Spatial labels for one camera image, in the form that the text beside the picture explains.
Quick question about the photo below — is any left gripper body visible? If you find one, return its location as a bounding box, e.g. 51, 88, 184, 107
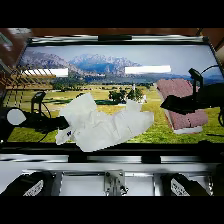
39, 115, 70, 133

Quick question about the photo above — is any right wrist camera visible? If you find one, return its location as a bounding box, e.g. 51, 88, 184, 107
187, 67, 205, 98

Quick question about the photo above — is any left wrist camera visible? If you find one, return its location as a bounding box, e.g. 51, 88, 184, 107
30, 91, 48, 116

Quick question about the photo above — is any silver frame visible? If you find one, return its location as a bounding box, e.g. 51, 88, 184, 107
0, 152, 224, 197

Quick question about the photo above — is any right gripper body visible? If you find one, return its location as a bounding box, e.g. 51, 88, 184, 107
160, 94, 202, 115

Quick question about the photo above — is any white T-shirt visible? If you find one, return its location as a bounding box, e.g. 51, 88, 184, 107
54, 92, 156, 153

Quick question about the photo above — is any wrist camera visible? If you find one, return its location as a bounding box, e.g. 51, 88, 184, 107
187, 67, 205, 98
30, 91, 48, 116

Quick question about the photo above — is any pink garment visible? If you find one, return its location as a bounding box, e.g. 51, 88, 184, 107
155, 78, 210, 135

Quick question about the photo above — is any black cable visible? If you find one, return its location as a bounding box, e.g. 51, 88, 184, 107
199, 64, 223, 80
38, 99, 53, 143

